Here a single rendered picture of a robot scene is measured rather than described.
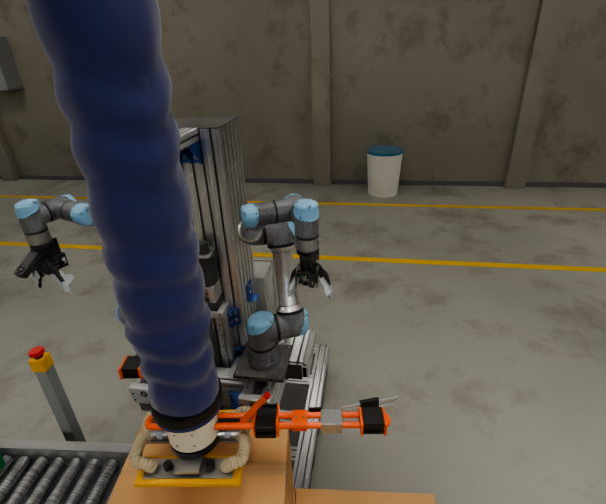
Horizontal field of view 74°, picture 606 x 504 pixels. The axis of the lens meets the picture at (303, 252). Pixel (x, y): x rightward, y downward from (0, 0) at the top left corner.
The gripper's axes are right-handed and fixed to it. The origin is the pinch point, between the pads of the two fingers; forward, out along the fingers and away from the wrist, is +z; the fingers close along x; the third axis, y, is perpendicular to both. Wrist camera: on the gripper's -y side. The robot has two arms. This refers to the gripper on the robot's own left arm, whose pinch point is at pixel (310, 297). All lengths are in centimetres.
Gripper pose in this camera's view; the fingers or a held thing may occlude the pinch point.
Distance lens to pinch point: 139.3
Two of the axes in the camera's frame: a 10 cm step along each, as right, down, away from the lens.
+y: -1.6, 4.6, -8.7
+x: 9.9, 0.4, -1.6
